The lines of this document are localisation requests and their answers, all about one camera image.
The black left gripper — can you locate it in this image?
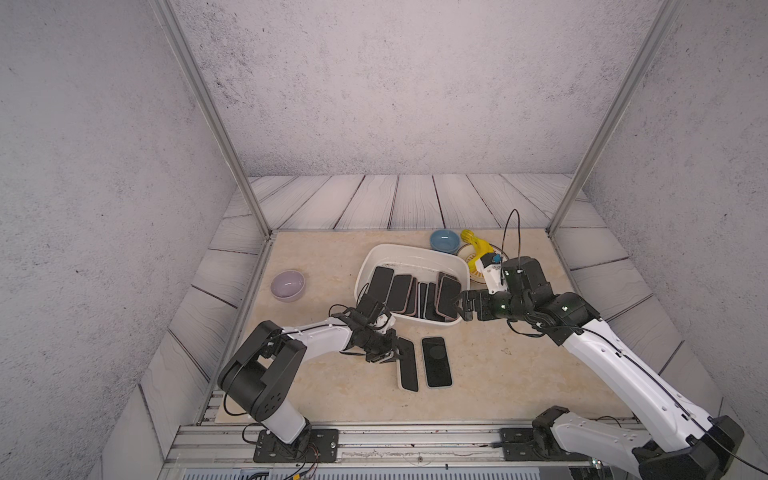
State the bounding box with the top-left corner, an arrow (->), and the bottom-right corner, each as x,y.
361,327 -> 411,364

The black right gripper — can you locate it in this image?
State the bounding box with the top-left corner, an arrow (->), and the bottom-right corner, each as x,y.
449,288 -> 532,324

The black phone pink case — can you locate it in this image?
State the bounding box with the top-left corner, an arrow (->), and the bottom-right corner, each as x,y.
435,273 -> 462,322

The black phone cream case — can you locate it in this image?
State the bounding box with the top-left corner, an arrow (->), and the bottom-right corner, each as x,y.
397,337 -> 419,392

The white plastic storage box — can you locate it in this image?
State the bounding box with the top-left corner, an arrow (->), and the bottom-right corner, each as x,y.
354,244 -> 470,327

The black phone green case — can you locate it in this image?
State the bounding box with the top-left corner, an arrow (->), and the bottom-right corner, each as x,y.
421,337 -> 453,388

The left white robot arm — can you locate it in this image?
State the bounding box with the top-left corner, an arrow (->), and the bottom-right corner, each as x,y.
218,294 -> 404,449

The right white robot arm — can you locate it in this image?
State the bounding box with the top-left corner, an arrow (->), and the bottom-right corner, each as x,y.
457,253 -> 744,479

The black phone pink edge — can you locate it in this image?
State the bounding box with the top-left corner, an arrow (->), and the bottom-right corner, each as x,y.
416,282 -> 440,322

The black phone lilac case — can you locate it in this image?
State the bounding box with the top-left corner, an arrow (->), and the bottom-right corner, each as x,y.
386,274 -> 413,314

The black phone in box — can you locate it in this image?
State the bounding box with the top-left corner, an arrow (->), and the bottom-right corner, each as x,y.
366,266 -> 394,303

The round patterned plate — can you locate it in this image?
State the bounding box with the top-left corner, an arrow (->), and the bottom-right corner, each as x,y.
456,244 -> 509,285

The yellow banana toy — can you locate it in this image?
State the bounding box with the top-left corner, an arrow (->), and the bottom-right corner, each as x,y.
460,229 -> 496,261

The blue ceramic bowl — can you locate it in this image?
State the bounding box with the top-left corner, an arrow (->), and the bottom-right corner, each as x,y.
429,229 -> 462,255

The lilac ceramic bowl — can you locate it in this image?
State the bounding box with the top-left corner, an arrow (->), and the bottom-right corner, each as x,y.
270,270 -> 306,303

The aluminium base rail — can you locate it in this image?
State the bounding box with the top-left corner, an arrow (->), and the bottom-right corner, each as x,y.
159,420 -> 636,479

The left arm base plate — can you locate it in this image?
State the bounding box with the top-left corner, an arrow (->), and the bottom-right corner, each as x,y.
253,427 -> 339,464

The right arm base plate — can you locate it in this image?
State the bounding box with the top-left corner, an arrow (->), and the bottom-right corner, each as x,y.
491,427 -> 591,462

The left aluminium frame post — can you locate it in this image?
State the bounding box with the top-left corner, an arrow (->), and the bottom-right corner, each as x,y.
150,0 -> 272,238

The aluminium frame post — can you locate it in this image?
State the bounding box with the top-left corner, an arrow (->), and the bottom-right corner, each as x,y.
150,0 -> 272,238
546,0 -> 683,239

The right aluminium frame post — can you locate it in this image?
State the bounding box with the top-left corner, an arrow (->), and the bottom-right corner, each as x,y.
546,0 -> 683,239

